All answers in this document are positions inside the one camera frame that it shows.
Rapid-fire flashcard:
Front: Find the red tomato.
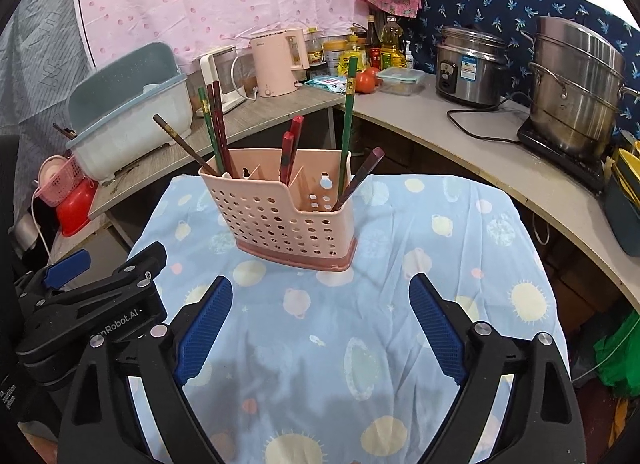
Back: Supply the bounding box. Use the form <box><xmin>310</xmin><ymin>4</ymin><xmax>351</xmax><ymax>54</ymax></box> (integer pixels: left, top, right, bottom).
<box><xmin>355</xmin><ymin>67</ymin><xmax>380</xmax><ymax>94</ymax></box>

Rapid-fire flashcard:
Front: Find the black power cable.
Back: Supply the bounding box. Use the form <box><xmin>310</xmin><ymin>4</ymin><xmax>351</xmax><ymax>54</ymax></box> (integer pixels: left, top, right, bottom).
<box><xmin>446</xmin><ymin>90</ymin><xmax>532</xmax><ymax>148</ymax></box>

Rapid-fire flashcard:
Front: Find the bright red chopstick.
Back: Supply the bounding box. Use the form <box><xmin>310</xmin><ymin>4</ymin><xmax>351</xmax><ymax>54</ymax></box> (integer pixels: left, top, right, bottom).
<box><xmin>279</xmin><ymin>132</ymin><xmax>294</xmax><ymax>186</ymax></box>
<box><xmin>288</xmin><ymin>116</ymin><xmax>304</xmax><ymax>184</ymax></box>

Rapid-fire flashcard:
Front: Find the clear food container teal lid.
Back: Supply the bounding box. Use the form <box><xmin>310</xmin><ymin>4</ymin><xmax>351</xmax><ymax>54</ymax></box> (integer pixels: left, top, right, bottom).
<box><xmin>375</xmin><ymin>67</ymin><xmax>425</xmax><ymax>96</ymax></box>

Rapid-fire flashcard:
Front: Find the wooden counter shelf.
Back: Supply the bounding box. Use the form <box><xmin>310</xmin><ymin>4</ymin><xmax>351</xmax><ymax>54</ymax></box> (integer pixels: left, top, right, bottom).
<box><xmin>49</xmin><ymin>71</ymin><xmax>640</xmax><ymax>315</ymax></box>

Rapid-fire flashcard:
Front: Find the brown chopstick gold band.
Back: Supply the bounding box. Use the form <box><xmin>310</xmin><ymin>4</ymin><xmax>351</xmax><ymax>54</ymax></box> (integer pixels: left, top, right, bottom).
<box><xmin>153</xmin><ymin>114</ymin><xmax>216</xmax><ymax>176</ymax></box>

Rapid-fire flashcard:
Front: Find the dark green thin chopstick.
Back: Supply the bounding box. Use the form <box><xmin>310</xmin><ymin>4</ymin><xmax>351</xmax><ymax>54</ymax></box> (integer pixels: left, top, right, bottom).
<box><xmin>337</xmin><ymin>57</ymin><xmax>358</xmax><ymax>199</ymax></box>

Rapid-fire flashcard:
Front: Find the pink plastic basket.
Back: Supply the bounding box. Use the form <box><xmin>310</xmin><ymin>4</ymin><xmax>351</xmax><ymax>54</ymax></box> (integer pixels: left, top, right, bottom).
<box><xmin>35</xmin><ymin>155</ymin><xmax>85</xmax><ymax>207</ymax></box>

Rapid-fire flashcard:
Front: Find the dark purple chopstick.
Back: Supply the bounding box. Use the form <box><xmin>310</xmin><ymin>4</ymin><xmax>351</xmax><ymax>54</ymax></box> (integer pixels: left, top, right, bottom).
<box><xmin>332</xmin><ymin>147</ymin><xmax>385</xmax><ymax>212</ymax></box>

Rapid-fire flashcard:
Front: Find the light blue patterned tablecloth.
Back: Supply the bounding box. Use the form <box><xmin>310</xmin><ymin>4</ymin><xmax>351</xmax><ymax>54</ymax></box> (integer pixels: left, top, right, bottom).
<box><xmin>139</xmin><ymin>175</ymin><xmax>565</xmax><ymax>463</ymax></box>

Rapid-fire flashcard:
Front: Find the blue patterned wall cloth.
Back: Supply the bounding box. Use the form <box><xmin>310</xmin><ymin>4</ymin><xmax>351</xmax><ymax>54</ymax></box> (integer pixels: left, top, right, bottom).
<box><xmin>404</xmin><ymin>0</ymin><xmax>639</xmax><ymax>105</ymax></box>

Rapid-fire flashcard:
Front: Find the green plastic bag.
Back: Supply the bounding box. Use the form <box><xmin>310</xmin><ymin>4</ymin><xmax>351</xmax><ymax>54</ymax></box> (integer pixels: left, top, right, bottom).
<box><xmin>593</xmin><ymin>311</ymin><xmax>640</xmax><ymax>398</ymax></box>

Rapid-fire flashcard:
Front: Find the white small appliance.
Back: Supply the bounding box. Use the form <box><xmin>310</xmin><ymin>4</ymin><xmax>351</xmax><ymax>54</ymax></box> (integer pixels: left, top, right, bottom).
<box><xmin>198</xmin><ymin>45</ymin><xmax>248</xmax><ymax>113</ymax></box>

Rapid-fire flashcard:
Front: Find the yellow labelled tin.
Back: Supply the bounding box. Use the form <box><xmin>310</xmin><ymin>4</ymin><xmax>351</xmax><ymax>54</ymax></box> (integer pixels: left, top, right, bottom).
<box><xmin>322</xmin><ymin>38</ymin><xmax>347</xmax><ymax>76</ymax></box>

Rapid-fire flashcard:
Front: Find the black induction cooker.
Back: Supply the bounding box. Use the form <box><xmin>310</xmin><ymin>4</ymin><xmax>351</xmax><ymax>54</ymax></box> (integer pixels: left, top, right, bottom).
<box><xmin>518</xmin><ymin>119</ymin><xmax>605</xmax><ymax>195</ymax></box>

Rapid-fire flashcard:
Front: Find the large steel steamer pot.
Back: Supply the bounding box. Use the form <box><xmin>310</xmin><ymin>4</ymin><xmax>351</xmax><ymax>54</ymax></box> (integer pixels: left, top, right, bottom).
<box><xmin>528</xmin><ymin>16</ymin><xmax>639</xmax><ymax>159</ymax></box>

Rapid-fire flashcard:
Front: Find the pink electric kettle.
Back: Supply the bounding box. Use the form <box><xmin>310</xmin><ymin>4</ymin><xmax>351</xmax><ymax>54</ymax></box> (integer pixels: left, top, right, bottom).
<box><xmin>250</xmin><ymin>28</ymin><xmax>309</xmax><ymax>98</ymax></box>

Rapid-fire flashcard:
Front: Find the dark red chopstick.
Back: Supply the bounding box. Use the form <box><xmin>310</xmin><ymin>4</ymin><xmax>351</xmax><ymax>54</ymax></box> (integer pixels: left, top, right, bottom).
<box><xmin>206</xmin><ymin>81</ymin><xmax>233</xmax><ymax>176</ymax></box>
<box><xmin>212</xmin><ymin>81</ymin><xmax>238</xmax><ymax>178</ymax></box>

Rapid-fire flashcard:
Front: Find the cooking oil bottle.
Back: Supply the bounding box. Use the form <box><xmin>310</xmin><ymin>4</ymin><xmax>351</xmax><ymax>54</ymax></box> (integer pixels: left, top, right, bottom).
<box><xmin>380</xmin><ymin>16</ymin><xmax>406</xmax><ymax>70</ymax></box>

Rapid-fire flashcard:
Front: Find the white teal dish rack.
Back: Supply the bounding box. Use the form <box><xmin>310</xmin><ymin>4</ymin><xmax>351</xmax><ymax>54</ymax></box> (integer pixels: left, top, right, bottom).
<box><xmin>66</xmin><ymin>42</ymin><xmax>193</xmax><ymax>183</ymax></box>

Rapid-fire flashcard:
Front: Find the dark green box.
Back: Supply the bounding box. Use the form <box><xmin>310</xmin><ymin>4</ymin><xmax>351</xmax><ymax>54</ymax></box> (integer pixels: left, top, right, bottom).
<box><xmin>603</xmin><ymin>149</ymin><xmax>640</xmax><ymax>257</ymax></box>

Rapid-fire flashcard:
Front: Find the red plastic basin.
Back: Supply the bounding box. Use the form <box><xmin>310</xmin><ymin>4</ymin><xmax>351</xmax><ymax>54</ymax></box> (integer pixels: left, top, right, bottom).
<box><xmin>56</xmin><ymin>178</ymin><xmax>98</xmax><ymax>238</ymax></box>

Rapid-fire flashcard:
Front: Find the dark sauce bottle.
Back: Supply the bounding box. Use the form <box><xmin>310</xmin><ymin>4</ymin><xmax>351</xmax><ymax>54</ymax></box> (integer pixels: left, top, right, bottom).
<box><xmin>366</xmin><ymin>14</ymin><xmax>381</xmax><ymax>69</ymax></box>

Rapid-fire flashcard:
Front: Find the steel rice cooker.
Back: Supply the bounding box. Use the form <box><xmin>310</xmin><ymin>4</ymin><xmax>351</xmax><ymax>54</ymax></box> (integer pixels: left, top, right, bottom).
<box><xmin>435</xmin><ymin>27</ymin><xmax>508</xmax><ymax>108</ymax></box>

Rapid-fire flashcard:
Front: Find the green chopstick gold band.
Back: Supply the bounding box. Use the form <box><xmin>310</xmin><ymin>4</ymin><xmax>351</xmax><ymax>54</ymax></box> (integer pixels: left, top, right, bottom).
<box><xmin>198</xmin><ymin>86</ymin><xmax>226</xmax><ymax>176</ymax></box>

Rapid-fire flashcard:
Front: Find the white power cable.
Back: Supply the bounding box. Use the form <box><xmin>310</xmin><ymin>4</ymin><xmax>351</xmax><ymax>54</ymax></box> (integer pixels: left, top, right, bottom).
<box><xmin>30</xmin><ymin>188</ymin><xmax>54</xmax><ymax>265</ymax></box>

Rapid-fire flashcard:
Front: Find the pink perforated utensil holder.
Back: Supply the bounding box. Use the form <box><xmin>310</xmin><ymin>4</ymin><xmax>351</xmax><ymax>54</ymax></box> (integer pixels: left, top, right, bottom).
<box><xmin>198</xmin><ymin>148</ymin><xmax>357</xmax><ymax>271</ymax></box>

